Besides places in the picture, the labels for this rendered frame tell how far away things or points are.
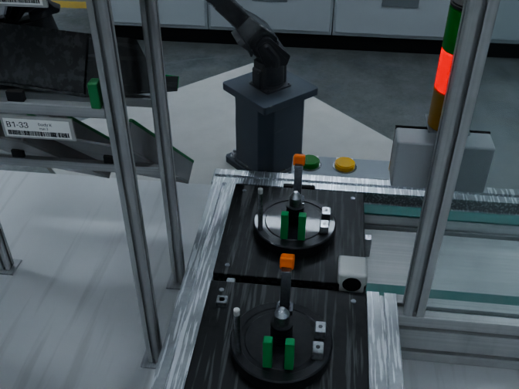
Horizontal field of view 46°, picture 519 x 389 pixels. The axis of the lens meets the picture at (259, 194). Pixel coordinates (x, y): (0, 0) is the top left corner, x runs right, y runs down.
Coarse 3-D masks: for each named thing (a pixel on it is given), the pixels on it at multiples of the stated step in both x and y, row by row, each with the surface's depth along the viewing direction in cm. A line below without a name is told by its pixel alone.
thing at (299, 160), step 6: (294, 156) 104; (300, 156) 104; (294, 162) 104; (300, 162) 104; (294, 168) 103; (300, 168) 103; (294, 174) 105; (300, 174) 105; (294, 180) 106; (300, 180) 106; (294, 186) 106; (300, 186) 106; (300, 192) 106
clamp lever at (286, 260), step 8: (280, 256) 85; (288, 256) 84; (280, 264) 84; (288, 264) 84; (280, 272) 83; (288, 272) 83; (288, 280) 85; (280, 288) 86; (288, 288) 85; (280, 296) 86; (288, 296) 86; (280, 304) 86; (288, 304) 86
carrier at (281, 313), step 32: (224, 288) 94; (256, 288) 94; (224, 320) 89; (256, 320) 86; (288, 320) 80; (320, 320) 86; (352, 320) 89; (224, 352) 84; (256, 352) 82; (288, 352) 77; (320, 352) 80; (352, 352) 84; (192, 384) 80; (224, 384) 80; (256, 384) 79; (288, 384) 78; (320, 384) 80; (352, 384) 80
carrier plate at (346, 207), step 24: (240, 192) 113; (264, 192) 113; (288, 192) 113; (312, 192) 113; (336, 192) 113; (240, 216) 108; (336, 216) 108; (360, 216) 108; (240, 240) 102; (336, 240) 102; (360, 240) 102; (216, 264) 98; (240, 264) 98; (264, 264) 98; (312, 264) 98; (336, 264) 98; (312, 288) 96; (336, 288) 95
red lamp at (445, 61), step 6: (444, 54) 70; (450, 54) 69; (444, 60) 70; (450, 60) 69; (438, 66) 72; (444, 66) 70; (450, 66) 69; (438, 72) 72; (444, 72) 70; (438, 78) 72; (444, 78) 71; (438, 84) 72; (444, 84) 71; (438, 90) 72; (444, 90) 71
